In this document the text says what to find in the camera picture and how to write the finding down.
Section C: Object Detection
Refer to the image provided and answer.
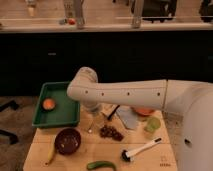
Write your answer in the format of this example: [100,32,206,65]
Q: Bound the orange red apple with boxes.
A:
[42,98,56,110]

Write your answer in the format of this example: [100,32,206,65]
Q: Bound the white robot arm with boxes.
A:
[67,67,213,171]

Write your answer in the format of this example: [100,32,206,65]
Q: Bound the dark purple bowl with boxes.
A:
[54,128,81,155]

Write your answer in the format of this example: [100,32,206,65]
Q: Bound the orange bowl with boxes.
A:
[132,108,155,116]

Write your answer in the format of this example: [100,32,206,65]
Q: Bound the metal spoon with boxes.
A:
[87,117,95,134]

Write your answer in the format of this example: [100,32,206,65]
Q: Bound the bunch of dark grapes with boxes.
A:
[99,125,124,141]

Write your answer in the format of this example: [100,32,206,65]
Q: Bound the green plastic tray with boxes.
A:
[32,82,80,129]

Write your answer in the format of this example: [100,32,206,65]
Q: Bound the grey folded cloth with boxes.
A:
[117,106,138,130]

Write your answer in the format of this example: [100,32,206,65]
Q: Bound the green cucumber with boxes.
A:
[86,161,117,171]

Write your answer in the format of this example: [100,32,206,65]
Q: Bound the yellow banana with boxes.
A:
[45,144,55,165]

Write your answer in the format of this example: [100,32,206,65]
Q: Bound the green plastic cup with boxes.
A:
[144,117,161,139]

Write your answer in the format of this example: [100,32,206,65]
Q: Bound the black office chair base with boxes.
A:
[0,99,20,146]

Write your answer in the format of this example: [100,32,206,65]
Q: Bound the small red background object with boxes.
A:
[67,18,76,25]

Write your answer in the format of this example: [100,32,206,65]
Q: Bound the white handled dish brush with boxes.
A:
[121,138,162,162]

